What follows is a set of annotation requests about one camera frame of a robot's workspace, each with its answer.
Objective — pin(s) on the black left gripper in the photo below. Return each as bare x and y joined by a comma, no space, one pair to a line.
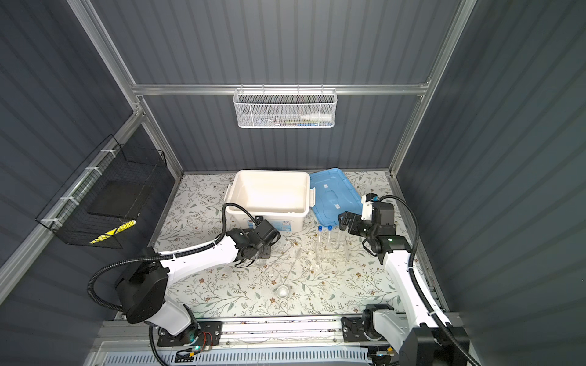
268,252

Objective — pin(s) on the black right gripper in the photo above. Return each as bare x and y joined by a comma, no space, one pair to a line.
345,223

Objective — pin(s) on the white plastic storage box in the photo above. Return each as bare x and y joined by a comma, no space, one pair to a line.
281,197

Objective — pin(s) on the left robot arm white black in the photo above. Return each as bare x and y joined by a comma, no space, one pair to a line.
143,286

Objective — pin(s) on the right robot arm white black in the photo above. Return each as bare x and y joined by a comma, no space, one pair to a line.
403,283

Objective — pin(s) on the clear plastic tube rack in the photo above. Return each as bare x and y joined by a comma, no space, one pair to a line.
331,256

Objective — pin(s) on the blue plastic box lid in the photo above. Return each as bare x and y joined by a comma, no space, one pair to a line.
334,195

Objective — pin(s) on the white bottle in basket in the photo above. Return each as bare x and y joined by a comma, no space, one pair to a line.
318,118

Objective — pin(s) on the yellow black striped tape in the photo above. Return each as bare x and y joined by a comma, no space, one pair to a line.
112,233

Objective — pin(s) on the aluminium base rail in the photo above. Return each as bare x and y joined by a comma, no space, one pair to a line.
296,340

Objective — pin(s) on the white wire mesh basket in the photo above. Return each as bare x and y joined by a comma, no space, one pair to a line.
283,111

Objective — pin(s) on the black wire wall basket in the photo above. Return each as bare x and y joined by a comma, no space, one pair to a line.
109,192

